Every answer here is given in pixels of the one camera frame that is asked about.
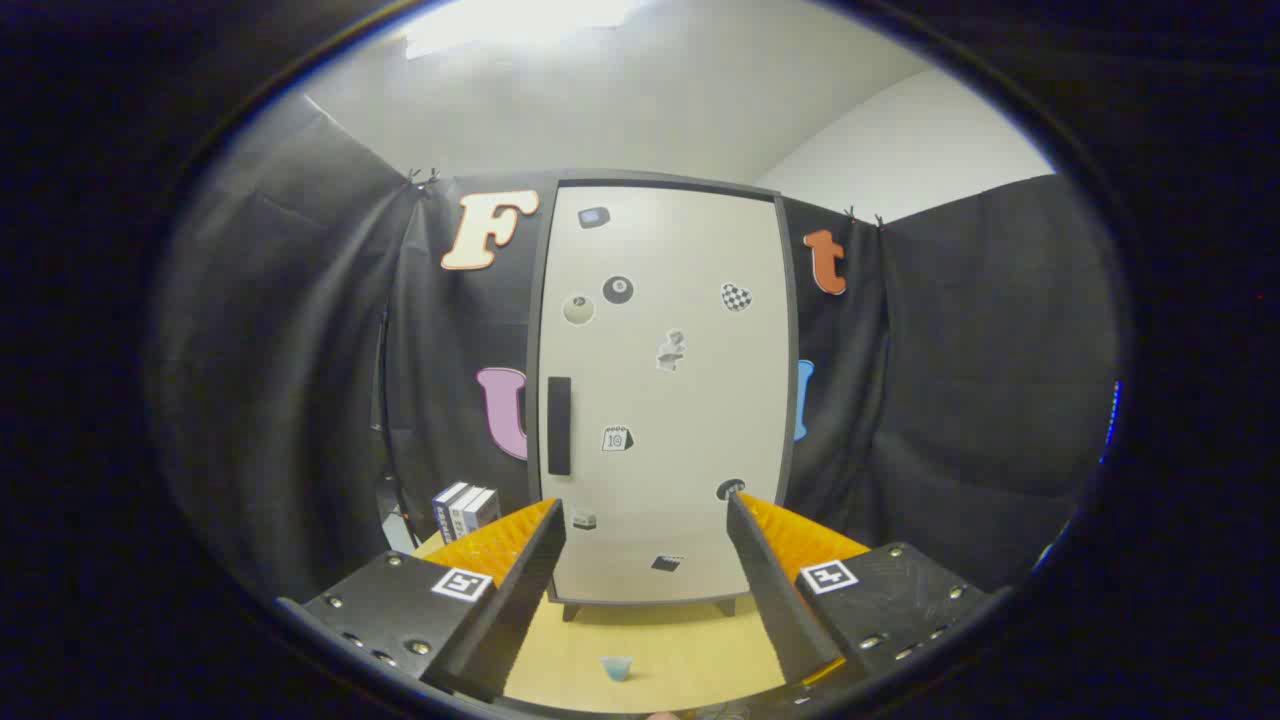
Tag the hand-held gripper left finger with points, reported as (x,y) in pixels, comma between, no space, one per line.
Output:
(520,590)

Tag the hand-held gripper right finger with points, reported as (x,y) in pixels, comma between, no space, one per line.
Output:
(775,600)

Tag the black backdrop cloth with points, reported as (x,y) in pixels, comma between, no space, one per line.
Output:
(950,380)

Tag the grey cabinet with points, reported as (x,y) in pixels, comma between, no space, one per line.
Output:
(534,300)

